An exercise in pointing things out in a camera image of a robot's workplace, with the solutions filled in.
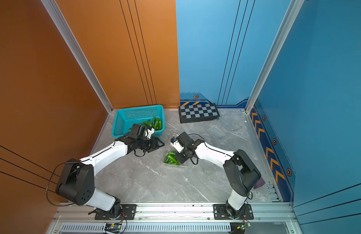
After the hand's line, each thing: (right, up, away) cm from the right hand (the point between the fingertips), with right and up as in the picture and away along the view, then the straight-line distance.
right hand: (179, 156), depth 88 cm
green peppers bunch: (-18, +20, +15) cm, 31 cm away
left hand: (-10, +8, -2) cm, 13 cm away
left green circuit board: (-32, -32, -17) cm, 48 cm away
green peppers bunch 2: (-5, -1, -2) cm, 6 cm away
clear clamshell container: (+1, -4, -3) cm, 6 cm away
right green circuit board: (+32, -29, -19) cm, 47 cm away
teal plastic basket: (-43, +23, +22) cm, 54 cm away
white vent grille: (0, -30, -19) cm, 35 cm away
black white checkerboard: (+18, +29, +26) cm, 43 cm away
